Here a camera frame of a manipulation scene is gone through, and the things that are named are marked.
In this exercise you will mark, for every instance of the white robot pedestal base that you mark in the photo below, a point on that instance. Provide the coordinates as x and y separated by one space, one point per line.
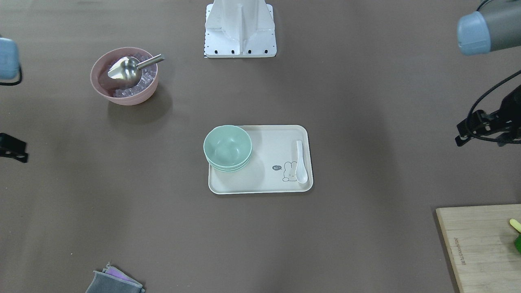
240 29

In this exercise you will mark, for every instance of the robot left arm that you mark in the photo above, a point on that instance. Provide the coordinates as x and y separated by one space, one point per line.
494 25

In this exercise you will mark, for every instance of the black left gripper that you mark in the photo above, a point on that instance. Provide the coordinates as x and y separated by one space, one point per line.
513 103

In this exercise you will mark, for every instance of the green bowl on tray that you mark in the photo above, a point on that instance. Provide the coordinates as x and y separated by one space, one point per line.
228 170

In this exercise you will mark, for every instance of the grey folded cloth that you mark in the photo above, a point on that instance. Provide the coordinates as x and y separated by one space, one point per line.
113 280

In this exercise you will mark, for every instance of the pink bowl with ice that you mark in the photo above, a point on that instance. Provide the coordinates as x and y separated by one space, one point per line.
145 89

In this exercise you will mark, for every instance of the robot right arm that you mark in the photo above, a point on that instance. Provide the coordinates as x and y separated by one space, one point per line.
11 75

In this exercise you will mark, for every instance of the green lime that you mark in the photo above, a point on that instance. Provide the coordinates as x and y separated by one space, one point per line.
517 243

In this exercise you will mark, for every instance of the wooden cutting board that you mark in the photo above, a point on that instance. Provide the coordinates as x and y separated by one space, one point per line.
480 243

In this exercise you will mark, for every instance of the white ceramic spoon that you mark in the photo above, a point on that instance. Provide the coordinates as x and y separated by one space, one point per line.
301 172

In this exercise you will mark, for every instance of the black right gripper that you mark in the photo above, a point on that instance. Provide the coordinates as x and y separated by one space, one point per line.
12 146

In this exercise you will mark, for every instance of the yellow plastic knife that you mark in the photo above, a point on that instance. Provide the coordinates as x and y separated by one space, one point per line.
515 224

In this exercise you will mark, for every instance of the green bowl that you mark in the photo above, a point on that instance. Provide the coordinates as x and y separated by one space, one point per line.
228 170
228 138
227 159

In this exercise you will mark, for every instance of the metal ice scoop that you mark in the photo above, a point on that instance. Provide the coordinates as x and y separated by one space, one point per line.
127 71

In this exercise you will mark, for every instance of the cream serving tray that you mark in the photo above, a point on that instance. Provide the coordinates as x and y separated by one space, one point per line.
272 167

